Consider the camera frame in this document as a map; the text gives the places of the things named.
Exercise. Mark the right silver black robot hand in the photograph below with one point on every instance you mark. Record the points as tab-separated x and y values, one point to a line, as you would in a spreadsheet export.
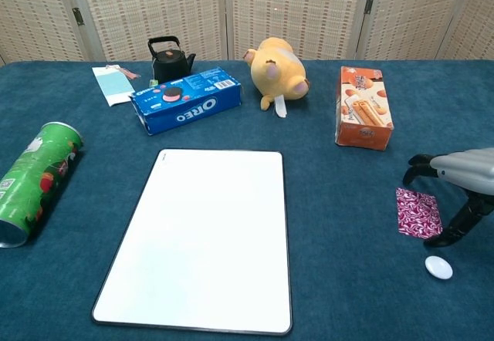
471	171

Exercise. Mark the purple and white patterned packet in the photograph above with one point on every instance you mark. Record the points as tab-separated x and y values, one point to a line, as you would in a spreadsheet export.
418	213

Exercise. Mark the small white round magnet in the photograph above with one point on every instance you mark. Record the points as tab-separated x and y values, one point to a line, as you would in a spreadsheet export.
438	267

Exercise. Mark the white rectangular board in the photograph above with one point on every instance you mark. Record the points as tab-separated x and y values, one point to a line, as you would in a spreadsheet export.
200	240

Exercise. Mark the orange biscuit box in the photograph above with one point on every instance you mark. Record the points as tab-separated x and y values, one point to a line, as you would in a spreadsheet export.
364	105

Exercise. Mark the dark metal screen hinge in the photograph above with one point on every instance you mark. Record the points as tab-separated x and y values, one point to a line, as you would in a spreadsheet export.
78	16
369	5

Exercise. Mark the yellow plush toy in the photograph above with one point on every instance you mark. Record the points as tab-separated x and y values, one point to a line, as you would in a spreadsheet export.
276	73

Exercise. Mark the blue Oreo cookie box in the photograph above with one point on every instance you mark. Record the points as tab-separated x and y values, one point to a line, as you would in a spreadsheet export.
185	109

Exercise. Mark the black teapot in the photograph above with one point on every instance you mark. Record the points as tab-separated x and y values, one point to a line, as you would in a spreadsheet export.
170	65

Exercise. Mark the small green tea tag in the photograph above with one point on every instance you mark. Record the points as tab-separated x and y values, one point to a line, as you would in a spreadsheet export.
154	83

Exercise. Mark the woven folding screen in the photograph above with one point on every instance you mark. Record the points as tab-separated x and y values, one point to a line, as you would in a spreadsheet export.
162	9

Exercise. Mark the light blue white bookmark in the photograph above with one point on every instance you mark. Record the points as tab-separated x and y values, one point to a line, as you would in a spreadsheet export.
114	85

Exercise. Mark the green chips can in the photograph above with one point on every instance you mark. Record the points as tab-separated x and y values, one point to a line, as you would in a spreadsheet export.
34	179

